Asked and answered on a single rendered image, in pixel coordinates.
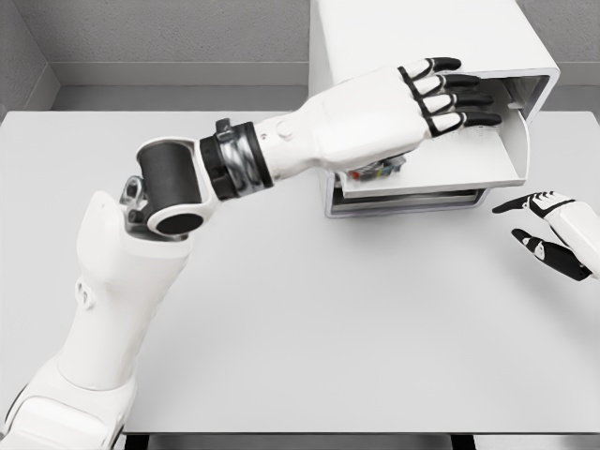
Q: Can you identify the white tabletop storage cabinet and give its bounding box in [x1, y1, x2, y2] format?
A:
[307, 0, 562, 220]

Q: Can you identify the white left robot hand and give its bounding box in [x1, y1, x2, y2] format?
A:
[297, 56, 503, 175]

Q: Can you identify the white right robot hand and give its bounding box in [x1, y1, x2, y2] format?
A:
[491, 190, 600, 282]

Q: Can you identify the white cabinet drawer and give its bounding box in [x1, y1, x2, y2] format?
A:
[335, 103, 531, 198]

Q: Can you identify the small multicoloured load switch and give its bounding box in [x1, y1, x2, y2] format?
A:
[349, 157, 408, 182]

